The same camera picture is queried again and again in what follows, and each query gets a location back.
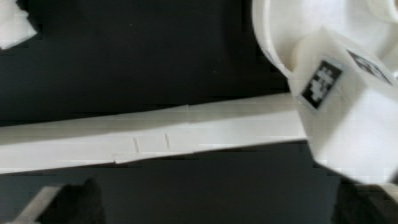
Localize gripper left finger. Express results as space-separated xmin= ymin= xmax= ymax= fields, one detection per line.
xmin=11 ymin=178 xmax=106 ymax=224

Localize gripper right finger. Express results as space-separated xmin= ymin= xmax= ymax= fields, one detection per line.
xmin=332 ymin=180 xmax=398 ymax=224

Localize white stool leg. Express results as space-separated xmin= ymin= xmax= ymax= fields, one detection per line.
xmin=289 ymin=29 xmax=398 ymax=184

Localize white stool leg corner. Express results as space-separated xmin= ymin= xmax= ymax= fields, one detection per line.
xmin=0 ymin=0 xmax=37 ymax=50

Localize white round stool seat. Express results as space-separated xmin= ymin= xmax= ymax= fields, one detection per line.
xmin=250 ymin=0 xmax=398 ymax=79

